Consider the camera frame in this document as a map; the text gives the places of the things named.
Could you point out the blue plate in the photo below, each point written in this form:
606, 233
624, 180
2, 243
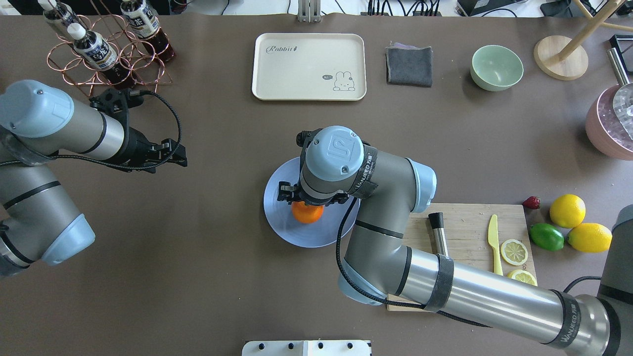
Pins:
279, 216

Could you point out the tea bottle lower middle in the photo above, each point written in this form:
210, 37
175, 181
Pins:
144, 23

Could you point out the bamboo cutting board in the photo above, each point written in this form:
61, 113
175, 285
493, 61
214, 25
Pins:
466, 230

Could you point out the green lime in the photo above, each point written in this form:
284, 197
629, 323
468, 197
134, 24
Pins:
547, 237

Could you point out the lemon slice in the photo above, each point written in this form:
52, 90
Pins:
514, 252

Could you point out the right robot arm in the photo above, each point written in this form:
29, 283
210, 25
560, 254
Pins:
336, 165

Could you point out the tea bottle lower outer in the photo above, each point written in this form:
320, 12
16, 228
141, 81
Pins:
59, 16

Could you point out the lemon half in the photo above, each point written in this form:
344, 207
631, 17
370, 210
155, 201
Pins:
523, 276

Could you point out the steel muddler black tip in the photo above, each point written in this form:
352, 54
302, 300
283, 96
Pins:
437, 225

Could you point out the orange mandarin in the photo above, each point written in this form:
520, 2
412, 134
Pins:
306, 214

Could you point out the red strawberry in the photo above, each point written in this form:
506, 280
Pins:
533, 203

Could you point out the cream rabbit tray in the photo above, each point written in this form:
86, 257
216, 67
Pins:
309, 67

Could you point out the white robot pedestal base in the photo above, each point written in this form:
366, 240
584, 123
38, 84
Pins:
352, 347

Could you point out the yellow lemon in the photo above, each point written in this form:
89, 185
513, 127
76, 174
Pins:
590, 238
568, 211

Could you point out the pink bowl with ice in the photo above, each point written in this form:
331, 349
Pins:
604, 129

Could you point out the yellow lemon near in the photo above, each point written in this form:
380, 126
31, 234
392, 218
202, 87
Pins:
568, 211

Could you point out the tea bottle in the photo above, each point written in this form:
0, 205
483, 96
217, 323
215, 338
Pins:
144, 23
59, 16
99, 54

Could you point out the steel ice scoop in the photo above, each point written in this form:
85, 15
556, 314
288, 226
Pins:
623, 98

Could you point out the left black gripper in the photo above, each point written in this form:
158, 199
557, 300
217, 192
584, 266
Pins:
135, 147

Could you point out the yellow lemon far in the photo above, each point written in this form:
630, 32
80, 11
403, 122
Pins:
590, 238

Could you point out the yellow plastic knife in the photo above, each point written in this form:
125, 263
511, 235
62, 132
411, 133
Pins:
493, 242

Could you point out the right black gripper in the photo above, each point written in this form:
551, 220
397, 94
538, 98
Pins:
285, 192

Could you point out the grey folded cloth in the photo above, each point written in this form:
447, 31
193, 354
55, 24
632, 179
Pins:
409, 65

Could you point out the copper wire bottle rack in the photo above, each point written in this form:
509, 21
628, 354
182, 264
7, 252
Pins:
148, 71

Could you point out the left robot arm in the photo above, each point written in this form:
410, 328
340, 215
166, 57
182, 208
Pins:
41, 124

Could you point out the green bowl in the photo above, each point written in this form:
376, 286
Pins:
496, 68

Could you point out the tea bottle top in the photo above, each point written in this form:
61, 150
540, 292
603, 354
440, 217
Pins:
99, 54

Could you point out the wooden stand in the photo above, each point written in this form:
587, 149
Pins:
564, 58

